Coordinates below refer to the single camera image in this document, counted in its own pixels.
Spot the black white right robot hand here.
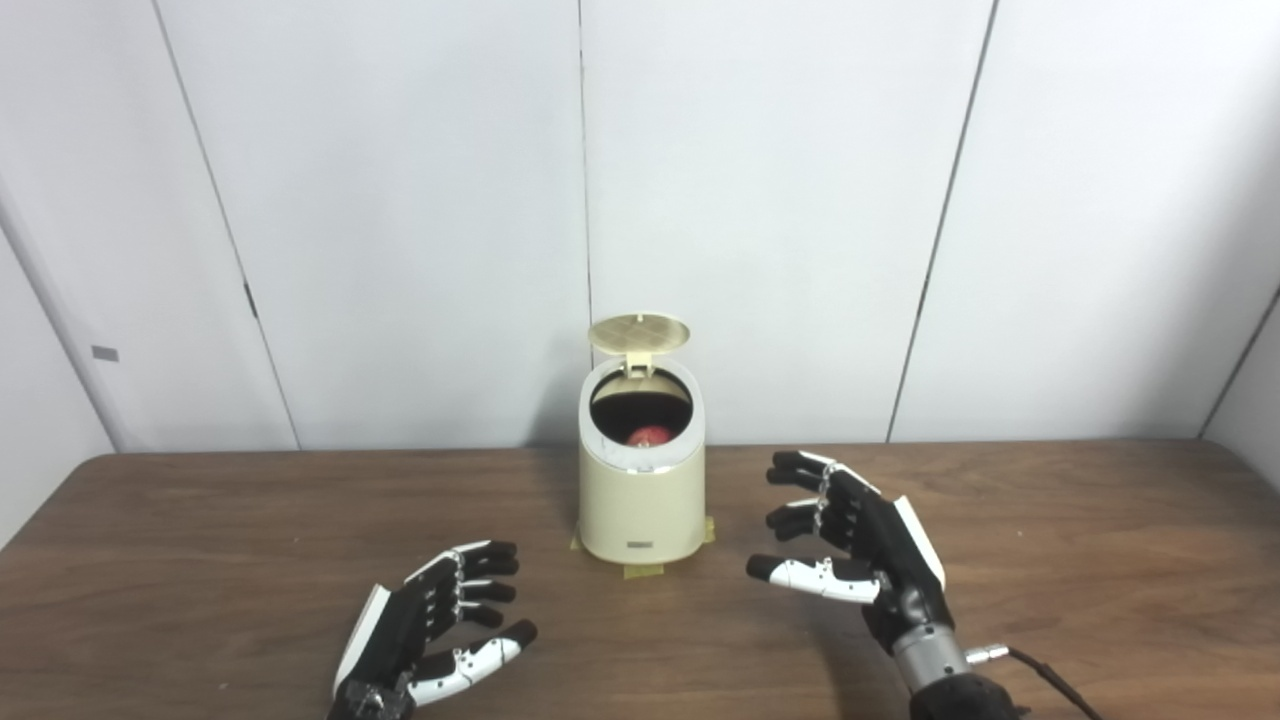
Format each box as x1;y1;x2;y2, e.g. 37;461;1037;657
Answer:
746;450;956;656

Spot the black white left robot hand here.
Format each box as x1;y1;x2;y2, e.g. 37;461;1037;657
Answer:
328;540;539;720

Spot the cream-colored round bin lid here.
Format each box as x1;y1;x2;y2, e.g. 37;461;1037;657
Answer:
587;313;692;379

